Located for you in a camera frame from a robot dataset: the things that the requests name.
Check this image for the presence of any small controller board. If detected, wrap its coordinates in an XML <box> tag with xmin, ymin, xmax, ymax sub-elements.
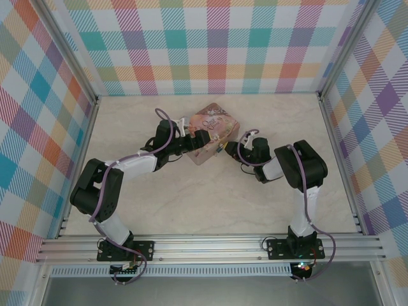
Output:
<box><xmin>110</xmin><ymin>263</ymin><xmax>141</xmax><ymax>277</ymax></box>
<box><xmin>293</xmin><ymin>261</ymin><xmax>315</xmax><ymax>275</ymax></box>

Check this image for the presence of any grey metal panel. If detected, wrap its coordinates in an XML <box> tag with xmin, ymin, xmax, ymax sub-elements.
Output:
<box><xmin>41</xmin><ymin>275</ymin><xmax>383</xmax><ymax>306</ymax></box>

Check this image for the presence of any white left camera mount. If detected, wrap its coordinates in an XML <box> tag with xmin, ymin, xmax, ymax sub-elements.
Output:
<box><xmin>176</xmin><ymin>117</ymin><xmax>190</xmax><ymax>138</ymax></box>

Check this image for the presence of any aluminium floor rail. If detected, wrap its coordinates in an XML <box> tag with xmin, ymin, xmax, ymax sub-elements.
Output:
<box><xmin>317</xmin><ymin>92</ymin><xmax>364</xmax><ymax>236</ymax></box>
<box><xmin>58</xmin><ymin>95</ymin><xmax>100</xmax><ymax>239</ymax></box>

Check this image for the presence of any wide aluminium base rail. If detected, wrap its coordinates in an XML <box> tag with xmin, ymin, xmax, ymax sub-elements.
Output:
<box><xmin>34</xmin><ymin>234</ymin><xmax>387</xmax><ymax>263</ymax></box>

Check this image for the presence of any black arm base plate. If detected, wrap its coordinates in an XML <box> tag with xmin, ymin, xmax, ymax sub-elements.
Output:
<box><xmin>96</xmin><ymin>240</ymin><xmax>156</xmax><ymax>262</ymax></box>
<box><xmin>266</xmin><ymin>238</ymin><xmax>325</xmax><ymax>261</ymax></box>

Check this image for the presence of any white slotted cable duct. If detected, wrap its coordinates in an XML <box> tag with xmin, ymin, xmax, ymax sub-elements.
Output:
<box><xmin>50</xmin><ymin>263</ymin><xmax>293</xmax><ymax>277</ymax></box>

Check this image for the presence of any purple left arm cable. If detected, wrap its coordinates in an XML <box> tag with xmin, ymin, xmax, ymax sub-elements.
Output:
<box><xmin>90</xmin><ymin>108</ymin><xmax>180</xmax><ymax>285</ymax></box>

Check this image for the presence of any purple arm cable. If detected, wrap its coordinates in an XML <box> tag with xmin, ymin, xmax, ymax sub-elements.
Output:
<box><xmin>238</xmin><ymin>129</ymin><xmax>337</xmax><ymax>283</ymax></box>
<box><xmin>90</xmin><ymin>108</ymin><xmax>180</xmax><ymax>285</ymax></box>

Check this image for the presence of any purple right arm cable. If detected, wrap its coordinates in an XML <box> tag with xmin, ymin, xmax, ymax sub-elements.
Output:
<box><xmin>238</xmin><ymin>129</ymin><xmax>337</xmax><ymax>283</ymax></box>

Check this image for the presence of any aluminium frame post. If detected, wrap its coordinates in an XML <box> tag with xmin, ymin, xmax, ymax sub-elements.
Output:
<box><xmin>38</xmin><ymin>0</ymin><xmax>98</xmax><ymax>105</ymax></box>
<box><xmin>318</xmin><ymin>0</ymin><xmax>375</xmax><ymax>99</ymax></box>

